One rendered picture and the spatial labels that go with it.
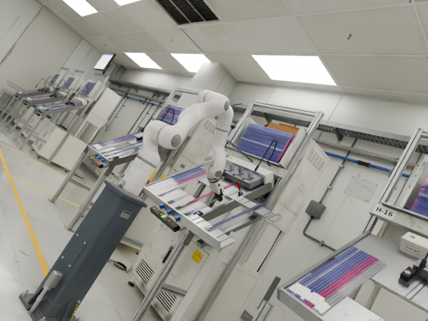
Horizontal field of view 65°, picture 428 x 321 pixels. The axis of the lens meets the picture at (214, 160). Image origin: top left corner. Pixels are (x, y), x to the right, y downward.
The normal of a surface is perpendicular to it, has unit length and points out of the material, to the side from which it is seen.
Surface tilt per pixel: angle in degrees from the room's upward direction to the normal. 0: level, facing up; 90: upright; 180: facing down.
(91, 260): 90
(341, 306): 44
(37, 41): 90
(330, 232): 90
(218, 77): 90
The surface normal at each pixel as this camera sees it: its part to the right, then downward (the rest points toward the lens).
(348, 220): -0.62, -0.47
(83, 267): 0.72, 0.36
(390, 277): -0.06, -0.94
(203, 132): 0.58, 0.25
